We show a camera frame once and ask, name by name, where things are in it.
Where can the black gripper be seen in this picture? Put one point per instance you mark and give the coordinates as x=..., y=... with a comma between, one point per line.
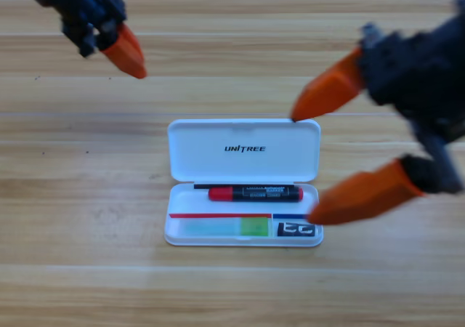
x=417, y=72
x=87, y=14

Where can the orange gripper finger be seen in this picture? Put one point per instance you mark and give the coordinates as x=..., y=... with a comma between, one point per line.
x=363, y=196

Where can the small black eraser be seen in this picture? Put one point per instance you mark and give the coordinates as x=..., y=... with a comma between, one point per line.
x=296, y=230

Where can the red and black marker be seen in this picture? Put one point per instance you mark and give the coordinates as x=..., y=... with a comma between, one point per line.
x=254, y=194

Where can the green and white highlighter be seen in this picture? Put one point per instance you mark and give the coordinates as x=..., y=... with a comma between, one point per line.
x=232, y=227

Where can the white Unitree pencil case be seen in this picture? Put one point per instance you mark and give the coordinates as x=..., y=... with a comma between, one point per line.
x=243, y=160

